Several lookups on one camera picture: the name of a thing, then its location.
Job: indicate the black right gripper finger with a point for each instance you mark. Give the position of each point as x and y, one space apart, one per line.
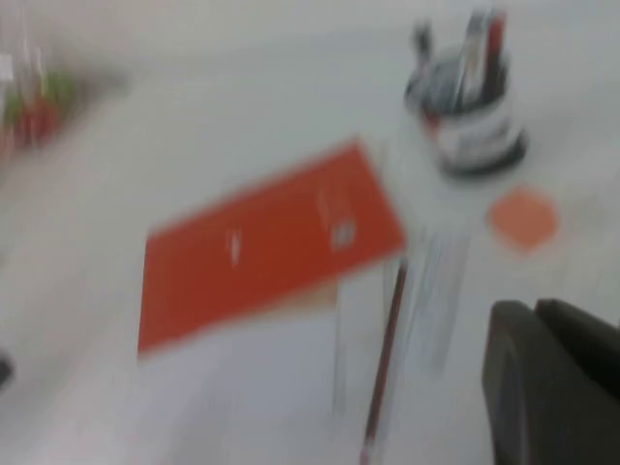
557 387

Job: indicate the orange notebook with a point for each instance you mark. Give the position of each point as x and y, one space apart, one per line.
266 247

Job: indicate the red pen with silver clip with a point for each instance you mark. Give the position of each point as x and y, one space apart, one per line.
496 48

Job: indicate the white sheet with wood picture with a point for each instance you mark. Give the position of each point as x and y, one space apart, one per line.
242 387

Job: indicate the black mesh pen holder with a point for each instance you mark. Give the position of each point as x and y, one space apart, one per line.
474 131

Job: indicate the dark red pencil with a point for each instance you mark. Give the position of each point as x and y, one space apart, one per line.
387 339

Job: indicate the red and green object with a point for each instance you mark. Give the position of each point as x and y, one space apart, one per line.
39 111

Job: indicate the white clear pen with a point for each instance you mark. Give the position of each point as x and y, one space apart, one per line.
436 300

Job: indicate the orange cube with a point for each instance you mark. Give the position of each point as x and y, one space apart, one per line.
525 218

